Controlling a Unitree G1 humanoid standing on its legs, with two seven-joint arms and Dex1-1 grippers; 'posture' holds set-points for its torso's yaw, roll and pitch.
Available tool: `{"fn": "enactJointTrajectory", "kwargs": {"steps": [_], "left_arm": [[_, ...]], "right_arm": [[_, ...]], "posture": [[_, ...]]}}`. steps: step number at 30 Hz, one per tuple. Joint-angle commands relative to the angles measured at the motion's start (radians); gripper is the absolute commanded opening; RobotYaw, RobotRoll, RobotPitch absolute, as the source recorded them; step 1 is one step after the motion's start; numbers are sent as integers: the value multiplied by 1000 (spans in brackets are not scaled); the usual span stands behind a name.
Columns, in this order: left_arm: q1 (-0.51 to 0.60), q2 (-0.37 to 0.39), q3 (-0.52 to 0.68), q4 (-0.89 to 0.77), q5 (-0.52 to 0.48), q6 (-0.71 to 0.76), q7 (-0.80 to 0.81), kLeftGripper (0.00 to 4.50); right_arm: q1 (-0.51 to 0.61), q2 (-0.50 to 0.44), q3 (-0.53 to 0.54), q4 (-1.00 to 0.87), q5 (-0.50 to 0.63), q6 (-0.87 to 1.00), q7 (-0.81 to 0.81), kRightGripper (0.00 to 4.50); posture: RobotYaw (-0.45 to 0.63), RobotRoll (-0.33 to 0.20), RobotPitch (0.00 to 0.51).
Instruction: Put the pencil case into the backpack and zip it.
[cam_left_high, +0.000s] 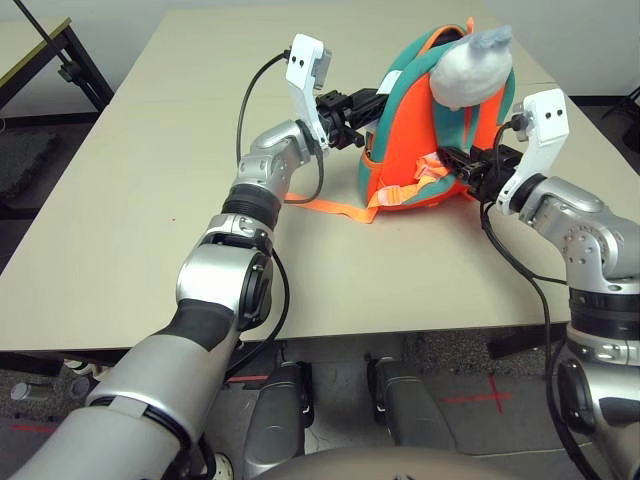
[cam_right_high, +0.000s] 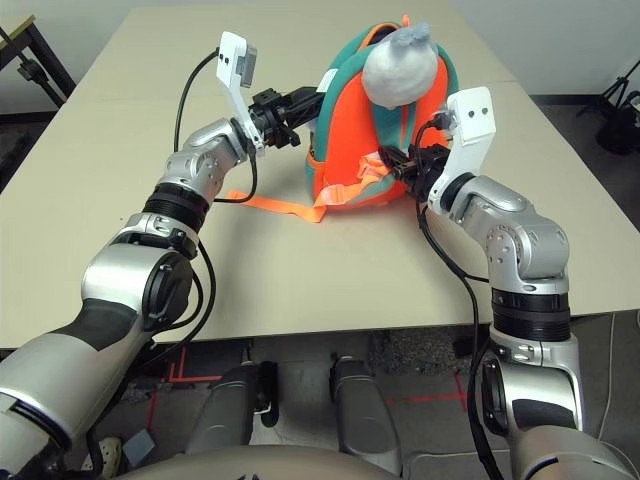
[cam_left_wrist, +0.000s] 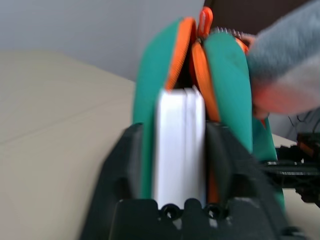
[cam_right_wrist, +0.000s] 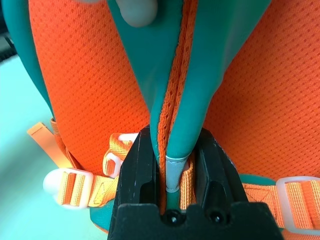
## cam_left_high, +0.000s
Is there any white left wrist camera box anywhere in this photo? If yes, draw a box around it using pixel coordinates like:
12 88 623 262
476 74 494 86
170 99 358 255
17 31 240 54
284 33 336 152

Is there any beige robot torso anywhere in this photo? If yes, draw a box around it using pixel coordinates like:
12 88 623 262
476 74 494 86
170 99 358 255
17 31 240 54
218 444 507 480

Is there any orange and teal backpack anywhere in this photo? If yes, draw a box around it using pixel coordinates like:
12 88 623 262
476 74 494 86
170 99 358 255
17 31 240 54
282 16 519 225

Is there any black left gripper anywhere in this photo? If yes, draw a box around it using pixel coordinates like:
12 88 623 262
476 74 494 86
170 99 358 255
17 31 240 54
314 87 391 152

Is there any black clamp pole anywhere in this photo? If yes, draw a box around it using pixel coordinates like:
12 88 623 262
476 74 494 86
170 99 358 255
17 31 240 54
13 0 82 85

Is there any grey right robot leg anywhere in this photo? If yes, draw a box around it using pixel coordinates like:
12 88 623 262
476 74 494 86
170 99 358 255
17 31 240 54
366 353 457 457

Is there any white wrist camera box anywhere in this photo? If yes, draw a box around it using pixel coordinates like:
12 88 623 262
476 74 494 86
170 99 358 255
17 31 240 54
284 33 336 152
496 88 572 217

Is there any grey and white plush pendant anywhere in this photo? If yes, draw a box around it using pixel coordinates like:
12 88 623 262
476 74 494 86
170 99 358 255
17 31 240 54
428 23 517 113

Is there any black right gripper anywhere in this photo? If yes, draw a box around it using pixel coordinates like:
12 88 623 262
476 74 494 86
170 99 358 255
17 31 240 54
438 144 522 202

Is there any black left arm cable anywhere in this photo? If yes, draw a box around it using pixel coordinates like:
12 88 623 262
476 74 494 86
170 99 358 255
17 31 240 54
219 48 327 382

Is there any black tripod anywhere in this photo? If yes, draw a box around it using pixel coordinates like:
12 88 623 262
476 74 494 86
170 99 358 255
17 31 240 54
606 83 640 152

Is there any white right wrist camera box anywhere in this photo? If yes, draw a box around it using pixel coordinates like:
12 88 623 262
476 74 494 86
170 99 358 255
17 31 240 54
496 88 572 217

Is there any grey robot leg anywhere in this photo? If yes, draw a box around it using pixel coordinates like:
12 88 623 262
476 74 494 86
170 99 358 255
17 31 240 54
366 353 457 457
243 358 315 477

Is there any black foam floor mat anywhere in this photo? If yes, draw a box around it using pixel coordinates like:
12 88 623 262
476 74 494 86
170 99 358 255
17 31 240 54
0 131 65 212

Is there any grey left robot leg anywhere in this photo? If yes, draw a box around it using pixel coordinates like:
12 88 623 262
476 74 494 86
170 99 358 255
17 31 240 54
243 358 315 477

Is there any silver cylinder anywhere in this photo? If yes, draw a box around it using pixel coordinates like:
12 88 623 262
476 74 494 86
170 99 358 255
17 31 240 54
9 381 52 402

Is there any black-framed side table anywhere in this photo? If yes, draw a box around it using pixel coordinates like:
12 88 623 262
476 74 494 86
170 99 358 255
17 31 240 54
0 16 115 117

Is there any white perforated shoe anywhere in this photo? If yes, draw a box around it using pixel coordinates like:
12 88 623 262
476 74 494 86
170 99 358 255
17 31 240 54
211 451 235 480

